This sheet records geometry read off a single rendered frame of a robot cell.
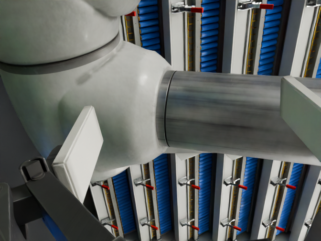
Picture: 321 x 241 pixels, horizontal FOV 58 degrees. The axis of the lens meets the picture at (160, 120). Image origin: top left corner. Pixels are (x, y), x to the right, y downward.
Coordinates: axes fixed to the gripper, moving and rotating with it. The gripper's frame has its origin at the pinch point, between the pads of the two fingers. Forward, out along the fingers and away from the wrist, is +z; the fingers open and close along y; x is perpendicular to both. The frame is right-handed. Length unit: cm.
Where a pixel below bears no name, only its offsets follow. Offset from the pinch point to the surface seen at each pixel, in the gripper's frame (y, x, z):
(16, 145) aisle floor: -53, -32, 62
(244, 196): 23, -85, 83
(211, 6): 14, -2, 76
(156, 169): -13, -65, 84
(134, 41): -11, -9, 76
